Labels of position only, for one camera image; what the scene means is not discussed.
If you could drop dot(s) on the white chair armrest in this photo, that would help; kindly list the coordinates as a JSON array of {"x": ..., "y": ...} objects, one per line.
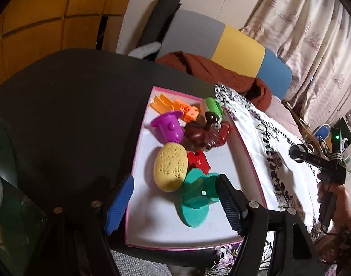
[{"x": 145, "y": 50}]

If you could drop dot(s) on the person's right hand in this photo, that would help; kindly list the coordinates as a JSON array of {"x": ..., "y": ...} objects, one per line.
[{"x": 342, "y": 213}]

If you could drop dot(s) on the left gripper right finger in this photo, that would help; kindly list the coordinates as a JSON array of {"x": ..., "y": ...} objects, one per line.
[{"x": 293, "y": 250}]

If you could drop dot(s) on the green white plug-in device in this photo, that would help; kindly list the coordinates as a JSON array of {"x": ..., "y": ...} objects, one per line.
[{"x": 209, "y": 104}]

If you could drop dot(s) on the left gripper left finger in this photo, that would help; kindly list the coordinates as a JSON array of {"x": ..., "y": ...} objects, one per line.
[{"x": 77, "y": 236}]

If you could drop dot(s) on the rust red jacket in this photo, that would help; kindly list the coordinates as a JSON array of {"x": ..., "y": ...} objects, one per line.
[{"x": 253, "y": 89}]

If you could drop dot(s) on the wooden wardrobe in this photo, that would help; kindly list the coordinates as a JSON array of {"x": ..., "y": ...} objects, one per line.
[{"x": 33, "y": 29}]

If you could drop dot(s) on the wooden side table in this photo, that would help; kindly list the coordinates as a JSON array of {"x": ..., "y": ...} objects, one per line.
[{"x": 305, "y": 131}]

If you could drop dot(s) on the orange building block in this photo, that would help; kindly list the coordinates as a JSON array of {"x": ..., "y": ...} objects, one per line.
[{"x": 190, "y": 113}]

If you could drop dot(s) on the dark brown pumpkin ornament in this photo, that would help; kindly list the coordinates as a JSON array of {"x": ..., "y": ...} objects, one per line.
[{"x": 203, "y": 137}]

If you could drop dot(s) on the white floral embroidered tablecloth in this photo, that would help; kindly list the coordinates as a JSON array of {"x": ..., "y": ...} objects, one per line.
[{"x": 284, "y": 182}]

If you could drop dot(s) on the red wooden puzzle piece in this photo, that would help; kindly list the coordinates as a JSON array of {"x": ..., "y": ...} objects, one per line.
[{"x": 197, "y": 159}]

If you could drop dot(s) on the pink blanket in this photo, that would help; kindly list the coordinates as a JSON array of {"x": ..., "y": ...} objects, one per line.
[{"x": 281, "y": 118}]

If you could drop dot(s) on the purple monkey face mold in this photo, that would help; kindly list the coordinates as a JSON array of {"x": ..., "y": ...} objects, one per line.
[{"x": 169, "y": 126}]

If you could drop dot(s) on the clear cup black lid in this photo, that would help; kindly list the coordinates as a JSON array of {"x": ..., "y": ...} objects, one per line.
[{"x": 297, "y": 152}]

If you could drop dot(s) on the blue white small chair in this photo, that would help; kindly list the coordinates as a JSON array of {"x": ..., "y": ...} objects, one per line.
[{"x": 322, "y": 132}]

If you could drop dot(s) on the grey yellow blue chair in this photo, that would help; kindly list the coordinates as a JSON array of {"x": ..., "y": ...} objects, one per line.
[{"x": 198, "y": 34}]

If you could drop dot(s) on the cluttered wooden shelf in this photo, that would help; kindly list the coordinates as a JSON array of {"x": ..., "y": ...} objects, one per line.
[{"x": 344, "y": 124}]

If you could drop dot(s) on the teal ribbed plastic mold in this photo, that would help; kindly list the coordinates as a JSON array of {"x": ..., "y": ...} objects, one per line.
[{"x": 198, "y": 192}]

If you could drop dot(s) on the yellow oval perforated case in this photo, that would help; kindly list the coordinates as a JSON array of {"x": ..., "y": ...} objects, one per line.
[{"x": 170, "y": 167}]

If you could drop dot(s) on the black rolled mat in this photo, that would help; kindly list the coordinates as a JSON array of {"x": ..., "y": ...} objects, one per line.
[{"x": 158, "y": 24}]

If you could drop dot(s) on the patterned beige curtain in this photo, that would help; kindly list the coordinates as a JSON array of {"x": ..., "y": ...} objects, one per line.
[{"x": 313, "y": 38}]

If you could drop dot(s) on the glossy red capsule case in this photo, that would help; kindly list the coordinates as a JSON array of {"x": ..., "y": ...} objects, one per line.
[{"x": 222, "y": 133}]

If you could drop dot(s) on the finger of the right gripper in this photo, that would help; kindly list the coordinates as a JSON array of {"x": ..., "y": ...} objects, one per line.
[{"x": 315, "y": 160}]

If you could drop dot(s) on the orange plastic car shell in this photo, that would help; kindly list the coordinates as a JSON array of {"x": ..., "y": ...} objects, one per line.
[{"x": 161, "y": 104}]

